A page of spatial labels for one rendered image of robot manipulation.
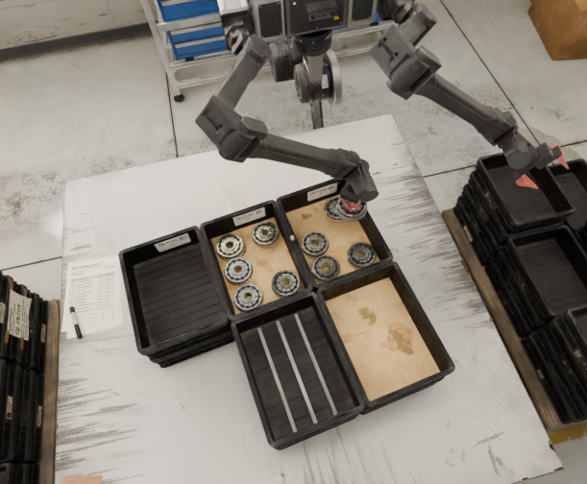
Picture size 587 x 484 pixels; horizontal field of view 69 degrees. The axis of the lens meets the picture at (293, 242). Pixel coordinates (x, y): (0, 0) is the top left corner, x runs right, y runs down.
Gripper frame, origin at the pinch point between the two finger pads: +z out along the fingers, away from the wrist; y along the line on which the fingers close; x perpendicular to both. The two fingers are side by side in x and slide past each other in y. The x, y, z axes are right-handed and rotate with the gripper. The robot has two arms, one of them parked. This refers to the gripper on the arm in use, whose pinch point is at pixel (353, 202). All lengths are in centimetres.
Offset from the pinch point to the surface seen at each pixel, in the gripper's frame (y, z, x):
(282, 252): -19.1, 22.1, 17.0
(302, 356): -49, 22, -9
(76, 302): -73, 37, 80
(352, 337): -35.4, 21.0, -20.4
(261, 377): -62, 22, -1
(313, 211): 2.4, 21.9, 15.7
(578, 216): 101, 74, -93
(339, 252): -8.6, 21.4, -1.6
